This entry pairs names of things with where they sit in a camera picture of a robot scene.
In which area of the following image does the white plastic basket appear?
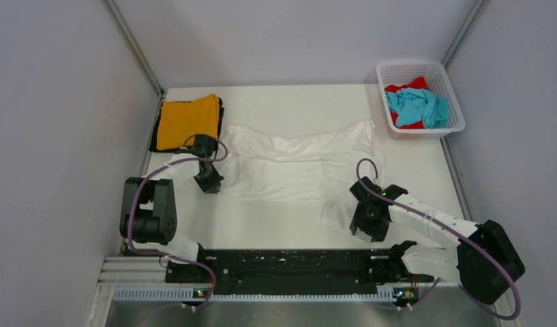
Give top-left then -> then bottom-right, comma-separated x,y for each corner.
376,60 -> 466,140

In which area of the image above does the cyan t shirt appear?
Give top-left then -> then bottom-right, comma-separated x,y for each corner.
385,88 -> 450,129

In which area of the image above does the white t shirt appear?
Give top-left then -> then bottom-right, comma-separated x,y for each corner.
215,121 -> 385,230

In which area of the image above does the red t shirt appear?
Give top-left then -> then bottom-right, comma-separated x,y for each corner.
385,76 -> 428,129

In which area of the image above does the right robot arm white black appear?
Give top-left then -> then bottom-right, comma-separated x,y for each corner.
349,177 -> 526,305

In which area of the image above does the left corner metal post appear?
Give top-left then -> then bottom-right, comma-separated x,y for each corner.
102,0 -> 164,97

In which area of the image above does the right corner metal post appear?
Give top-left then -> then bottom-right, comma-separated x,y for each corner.
441,0 -> 490,68

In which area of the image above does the folded orange t shirt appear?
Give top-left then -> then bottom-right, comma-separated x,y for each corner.
156,93 -> 221,152

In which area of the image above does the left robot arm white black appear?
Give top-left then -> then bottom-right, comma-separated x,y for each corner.
119,134 -> 229,282

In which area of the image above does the white slotted cable duct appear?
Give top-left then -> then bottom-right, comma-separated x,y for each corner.
112,286 -> 396,302

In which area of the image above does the folded black t shirt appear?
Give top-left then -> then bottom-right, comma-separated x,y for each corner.
149,98 -> 226,153

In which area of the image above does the aluminium rail frame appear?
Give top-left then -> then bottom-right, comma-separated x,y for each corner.
97,257 -> 166,285

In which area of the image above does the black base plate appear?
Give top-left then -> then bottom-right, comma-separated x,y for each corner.
164,248 -> 436,297

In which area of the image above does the corner metal post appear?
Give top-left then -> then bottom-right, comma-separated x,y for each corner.
441,0 -> 490,68
102,0 -> 164,97

